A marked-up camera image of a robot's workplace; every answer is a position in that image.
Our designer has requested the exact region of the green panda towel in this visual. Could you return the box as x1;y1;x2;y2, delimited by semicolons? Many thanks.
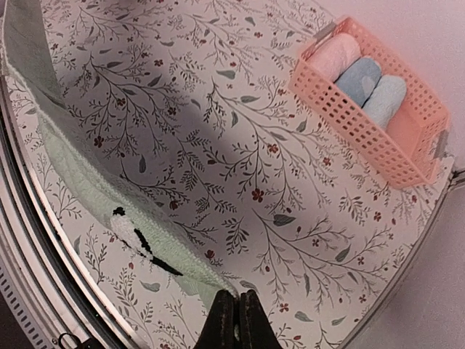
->
2;1;239;308

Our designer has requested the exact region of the floral table mat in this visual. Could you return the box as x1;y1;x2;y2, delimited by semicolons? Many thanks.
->
4;1;454;348

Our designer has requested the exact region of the pink plastic basket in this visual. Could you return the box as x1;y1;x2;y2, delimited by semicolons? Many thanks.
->
288;17;450;188

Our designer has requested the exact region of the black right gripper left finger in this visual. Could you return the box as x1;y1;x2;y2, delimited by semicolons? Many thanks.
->
193;290;240;349

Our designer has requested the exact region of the rolled blue towel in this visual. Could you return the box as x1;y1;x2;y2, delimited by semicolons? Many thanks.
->
335;57;381;107

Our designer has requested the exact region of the front aluminium rail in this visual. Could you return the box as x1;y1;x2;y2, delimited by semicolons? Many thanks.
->
1;80;147;348

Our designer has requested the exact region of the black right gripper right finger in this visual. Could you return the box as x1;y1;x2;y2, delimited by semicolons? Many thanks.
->
239;289;280;349

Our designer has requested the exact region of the rolled pink towel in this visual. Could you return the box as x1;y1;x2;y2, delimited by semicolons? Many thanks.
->
308;33;361;82

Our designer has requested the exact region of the light blue towel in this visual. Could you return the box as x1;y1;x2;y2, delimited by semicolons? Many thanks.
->
363;75;407;129

